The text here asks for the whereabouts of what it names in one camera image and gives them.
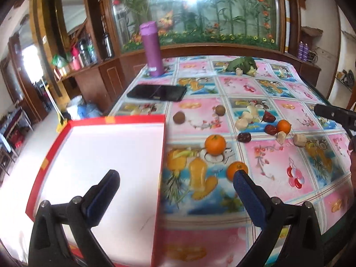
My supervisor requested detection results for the black smartphone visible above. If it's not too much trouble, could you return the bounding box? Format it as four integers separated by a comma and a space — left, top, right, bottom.
126, 84, 187, 102

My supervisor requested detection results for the small orange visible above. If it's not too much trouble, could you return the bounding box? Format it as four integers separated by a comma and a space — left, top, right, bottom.
277, 119, 291, 134

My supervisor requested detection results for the purple thermos bottle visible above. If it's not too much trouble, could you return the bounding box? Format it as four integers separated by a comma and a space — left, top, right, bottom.
139, 21, 164, 77

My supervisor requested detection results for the green leafy vegetable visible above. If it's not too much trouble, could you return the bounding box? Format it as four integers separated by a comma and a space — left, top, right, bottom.
225, 57, 258, 76

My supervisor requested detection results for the glass case with artificial plants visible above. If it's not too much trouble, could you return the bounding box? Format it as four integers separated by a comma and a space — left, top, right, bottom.
107, 0, 287, 53

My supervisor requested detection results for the printed fruit tablecloth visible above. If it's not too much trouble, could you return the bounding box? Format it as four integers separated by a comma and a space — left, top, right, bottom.
107, 56, 356, 267

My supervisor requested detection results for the pink bottle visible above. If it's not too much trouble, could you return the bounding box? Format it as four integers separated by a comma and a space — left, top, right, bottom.
71, 47, 81, 70

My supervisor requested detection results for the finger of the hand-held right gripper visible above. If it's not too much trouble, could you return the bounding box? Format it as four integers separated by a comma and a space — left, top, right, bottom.
314, 104, 356, 138

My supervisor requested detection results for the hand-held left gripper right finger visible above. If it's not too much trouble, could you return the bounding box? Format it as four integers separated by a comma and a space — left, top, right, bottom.
233, 169, 324, 267

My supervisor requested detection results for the clear plastic bottle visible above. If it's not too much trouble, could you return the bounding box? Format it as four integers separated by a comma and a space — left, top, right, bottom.
87, 39, 98, 64

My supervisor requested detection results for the clutter on wall shelf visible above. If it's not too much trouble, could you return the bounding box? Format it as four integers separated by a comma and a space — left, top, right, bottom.
336, 69, 355, 85

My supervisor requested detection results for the white bucket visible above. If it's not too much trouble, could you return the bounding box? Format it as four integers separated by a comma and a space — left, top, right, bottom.
66, 95, 84, 120

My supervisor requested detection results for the red box with white inside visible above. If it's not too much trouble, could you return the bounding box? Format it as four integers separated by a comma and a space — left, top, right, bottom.
26, 115, 167, 267

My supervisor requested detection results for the yellow mop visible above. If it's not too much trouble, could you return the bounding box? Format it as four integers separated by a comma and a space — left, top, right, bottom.
43, 82, 69, 132

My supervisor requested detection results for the steel thermos flask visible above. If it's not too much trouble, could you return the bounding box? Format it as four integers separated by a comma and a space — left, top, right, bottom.
103, 33, 114, 59

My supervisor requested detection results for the green packet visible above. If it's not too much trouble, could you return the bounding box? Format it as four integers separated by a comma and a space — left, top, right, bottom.
51, 54, 67, 69

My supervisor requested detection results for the brown cardboard piece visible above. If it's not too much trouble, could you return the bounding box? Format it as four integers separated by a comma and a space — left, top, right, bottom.
301, 26, 323, 37

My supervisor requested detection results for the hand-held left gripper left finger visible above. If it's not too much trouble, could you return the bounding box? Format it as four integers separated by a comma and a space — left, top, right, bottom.
28, 169, 121, 267

